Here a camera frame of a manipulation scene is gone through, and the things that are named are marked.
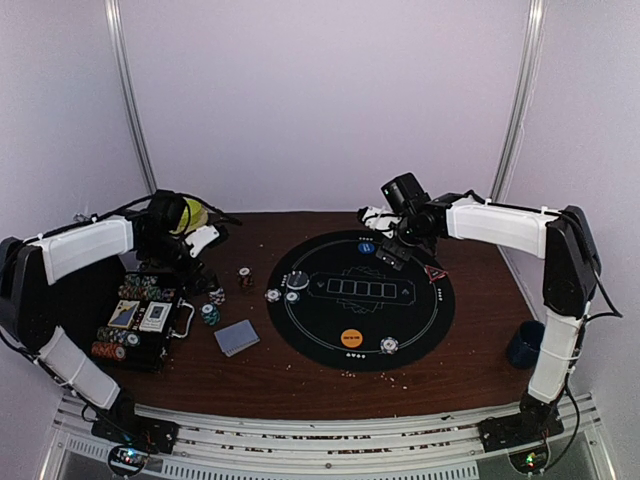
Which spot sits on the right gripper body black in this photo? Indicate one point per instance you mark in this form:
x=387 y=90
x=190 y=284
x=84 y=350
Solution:
x=406 y=250

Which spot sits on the blue white chip bottom mat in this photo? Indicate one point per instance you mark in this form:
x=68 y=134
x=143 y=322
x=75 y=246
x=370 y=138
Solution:
x=389 y=345

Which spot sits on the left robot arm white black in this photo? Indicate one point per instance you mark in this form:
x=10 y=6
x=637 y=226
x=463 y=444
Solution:
x=58 y=287

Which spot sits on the green plastic bowl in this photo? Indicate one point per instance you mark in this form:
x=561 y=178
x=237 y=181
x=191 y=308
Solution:
x=194 y=216

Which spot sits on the right aluminium frame post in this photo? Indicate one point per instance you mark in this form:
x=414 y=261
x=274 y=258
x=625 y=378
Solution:
x=524 y=86

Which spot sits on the green blue 50 chip stack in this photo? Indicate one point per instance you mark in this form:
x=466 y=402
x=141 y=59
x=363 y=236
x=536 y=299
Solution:
x=210 y=314

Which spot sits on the blue small blind button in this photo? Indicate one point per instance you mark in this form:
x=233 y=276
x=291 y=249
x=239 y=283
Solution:
x=366 y=248

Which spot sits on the black poker set case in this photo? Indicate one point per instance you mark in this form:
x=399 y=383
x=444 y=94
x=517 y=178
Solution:
x=138 y=332

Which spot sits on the orange chip row in case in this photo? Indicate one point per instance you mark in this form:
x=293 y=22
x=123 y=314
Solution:
x=109 y=351

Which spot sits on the green chip row in case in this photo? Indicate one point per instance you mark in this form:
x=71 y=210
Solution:
x=118 y=336

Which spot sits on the boxed card deck white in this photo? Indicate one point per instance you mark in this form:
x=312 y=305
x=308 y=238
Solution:
x=155 y=317

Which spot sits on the left aluminium frame post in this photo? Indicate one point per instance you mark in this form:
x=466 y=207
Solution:
x=132 y=114

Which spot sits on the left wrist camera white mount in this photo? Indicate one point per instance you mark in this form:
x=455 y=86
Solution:
x=200 y=238

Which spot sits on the clear dealer button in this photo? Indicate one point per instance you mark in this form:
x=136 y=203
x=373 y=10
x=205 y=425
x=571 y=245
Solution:
x=297 y=280

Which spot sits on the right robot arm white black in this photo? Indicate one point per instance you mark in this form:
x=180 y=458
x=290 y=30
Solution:
x=561 y=239

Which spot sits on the dark blue mug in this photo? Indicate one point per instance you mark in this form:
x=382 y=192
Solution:
x=523 y=349

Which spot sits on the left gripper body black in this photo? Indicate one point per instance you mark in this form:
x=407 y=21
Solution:
x=164 y=253

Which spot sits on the aluminium front rail frame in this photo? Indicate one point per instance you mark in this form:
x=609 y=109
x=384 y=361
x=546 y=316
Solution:
x=442 y=446

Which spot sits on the round black poker mat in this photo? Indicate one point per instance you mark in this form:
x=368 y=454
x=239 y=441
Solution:
x=350 y=290

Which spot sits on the aluminium frame post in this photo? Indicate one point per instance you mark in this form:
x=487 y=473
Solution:
x=132 y=114
x=524 y=86

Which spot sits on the boxed card deck gold blue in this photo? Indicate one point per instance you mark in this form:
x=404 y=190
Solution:
x=124 y=314

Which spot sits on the orange big blind button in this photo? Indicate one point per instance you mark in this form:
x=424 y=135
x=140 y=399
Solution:
x=351 y=338

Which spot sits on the black orange 100 chip stack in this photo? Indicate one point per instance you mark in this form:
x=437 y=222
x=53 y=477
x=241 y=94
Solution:
x=245 y=277

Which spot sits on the blue white 10 chip stack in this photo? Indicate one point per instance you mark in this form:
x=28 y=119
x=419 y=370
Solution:
x=217 y=296

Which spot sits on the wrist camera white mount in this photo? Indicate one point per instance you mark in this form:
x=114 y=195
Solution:
x=379 y=220
x=200 y=238

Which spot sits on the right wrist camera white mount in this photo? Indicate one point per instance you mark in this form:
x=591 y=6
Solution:
x=379 y=220

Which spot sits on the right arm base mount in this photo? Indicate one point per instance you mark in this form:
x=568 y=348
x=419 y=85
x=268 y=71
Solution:
x=520 y=430

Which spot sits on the blue backed card deck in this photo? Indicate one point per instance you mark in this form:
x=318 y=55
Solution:
x=236 y=338

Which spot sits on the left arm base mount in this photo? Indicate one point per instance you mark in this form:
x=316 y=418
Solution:
x=122 y=425

